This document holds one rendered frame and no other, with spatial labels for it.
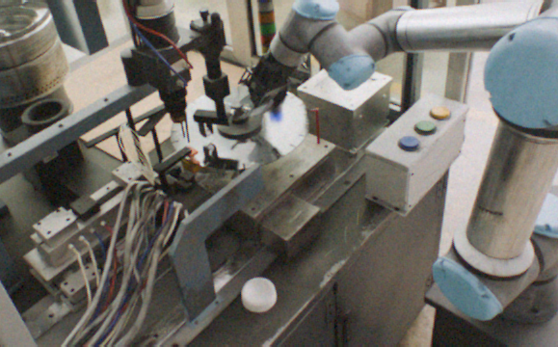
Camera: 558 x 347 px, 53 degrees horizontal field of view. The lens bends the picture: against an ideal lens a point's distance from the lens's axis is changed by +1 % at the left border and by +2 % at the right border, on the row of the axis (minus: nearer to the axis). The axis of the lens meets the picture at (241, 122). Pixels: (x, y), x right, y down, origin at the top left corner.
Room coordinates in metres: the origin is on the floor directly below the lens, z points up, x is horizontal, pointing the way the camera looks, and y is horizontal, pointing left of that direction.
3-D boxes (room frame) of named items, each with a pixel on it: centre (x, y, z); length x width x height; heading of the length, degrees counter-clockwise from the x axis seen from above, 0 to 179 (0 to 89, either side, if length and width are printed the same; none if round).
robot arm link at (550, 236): (0.65, -0.48, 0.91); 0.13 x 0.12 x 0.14; 121
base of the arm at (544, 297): (0.65, -0.48, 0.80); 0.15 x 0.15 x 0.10
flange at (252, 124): (1.05, 0.00, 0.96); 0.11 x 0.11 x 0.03
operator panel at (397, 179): (1.00, -0.41, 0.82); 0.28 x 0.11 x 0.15; 131
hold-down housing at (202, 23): (0.98, 0.04, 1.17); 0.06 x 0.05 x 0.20; 122
